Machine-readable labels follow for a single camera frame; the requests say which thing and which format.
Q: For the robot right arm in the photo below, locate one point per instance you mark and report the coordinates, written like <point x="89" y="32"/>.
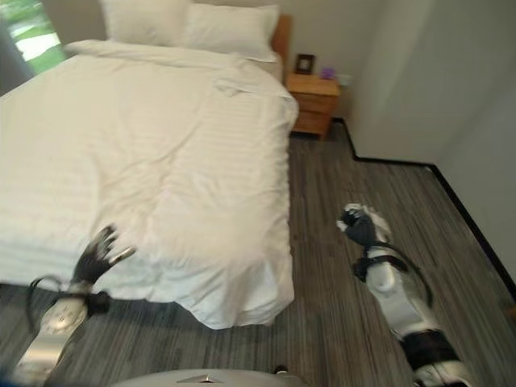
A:
<point x="407" y="306"/>

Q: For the robot silver torso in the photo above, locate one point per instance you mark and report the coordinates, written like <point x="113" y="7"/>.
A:
<point x="209" y="378"/>

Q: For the dark picture frame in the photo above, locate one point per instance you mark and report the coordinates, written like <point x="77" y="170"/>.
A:
<point x="305" y="63"/>

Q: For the wooden nightstand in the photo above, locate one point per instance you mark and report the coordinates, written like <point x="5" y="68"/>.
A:
<point x="314" y="102"/>

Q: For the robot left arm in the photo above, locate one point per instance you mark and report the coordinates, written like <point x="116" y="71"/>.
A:
<point x="52" y="322"/>

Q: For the small purple object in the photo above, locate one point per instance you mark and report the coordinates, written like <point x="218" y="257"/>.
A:
<point x="327" y="73"/>

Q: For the wooden headboard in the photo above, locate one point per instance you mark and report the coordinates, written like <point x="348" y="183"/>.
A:
<point x="283" y="44"/>

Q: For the white pillow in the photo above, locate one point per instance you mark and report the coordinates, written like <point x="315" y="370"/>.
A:
<point x="234" y="30"/>
<point x="141" y="20"/>

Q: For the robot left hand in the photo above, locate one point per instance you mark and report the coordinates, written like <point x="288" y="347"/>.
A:
<point x="93" y="258"/>

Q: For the white duvet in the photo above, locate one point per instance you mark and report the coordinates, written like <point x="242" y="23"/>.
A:
<point x="141" y="169"/>

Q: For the window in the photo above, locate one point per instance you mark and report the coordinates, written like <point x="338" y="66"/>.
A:
<point x="30" y="34"/>

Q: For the grey curtain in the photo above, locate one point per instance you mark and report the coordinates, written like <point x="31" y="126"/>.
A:
<point x="14" y="60"/>

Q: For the white bed mattress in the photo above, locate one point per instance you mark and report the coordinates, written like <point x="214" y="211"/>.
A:
<point x="275" y="69"/>

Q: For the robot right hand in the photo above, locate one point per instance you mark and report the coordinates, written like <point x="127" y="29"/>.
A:
<point x="360" y="230"/>

